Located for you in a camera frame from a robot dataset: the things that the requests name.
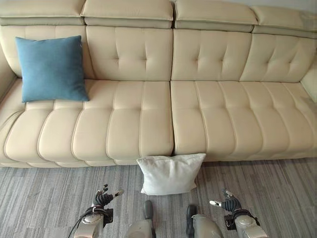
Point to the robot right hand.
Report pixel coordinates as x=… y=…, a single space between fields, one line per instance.
x=229 y=202

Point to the blue square cushion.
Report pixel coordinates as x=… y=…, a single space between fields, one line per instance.
x=53 y=69

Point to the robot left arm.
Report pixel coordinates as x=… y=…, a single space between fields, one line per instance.
x=92 y=223

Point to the white square cushion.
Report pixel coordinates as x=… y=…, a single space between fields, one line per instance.
x=171 y=173

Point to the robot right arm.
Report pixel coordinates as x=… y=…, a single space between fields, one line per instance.
x=244 y=224

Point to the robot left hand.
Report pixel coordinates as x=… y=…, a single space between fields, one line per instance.
x=102 y=197

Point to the cream leather sofa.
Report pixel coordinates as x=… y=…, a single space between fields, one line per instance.
x=203 y=104

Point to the robot leg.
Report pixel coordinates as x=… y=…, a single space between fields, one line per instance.
x=201 y=224
x=142 y=223

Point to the robot left leg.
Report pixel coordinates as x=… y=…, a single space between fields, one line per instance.
x=142 y=223

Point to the robot right leg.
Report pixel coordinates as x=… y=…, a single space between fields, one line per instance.
x=201 y=224

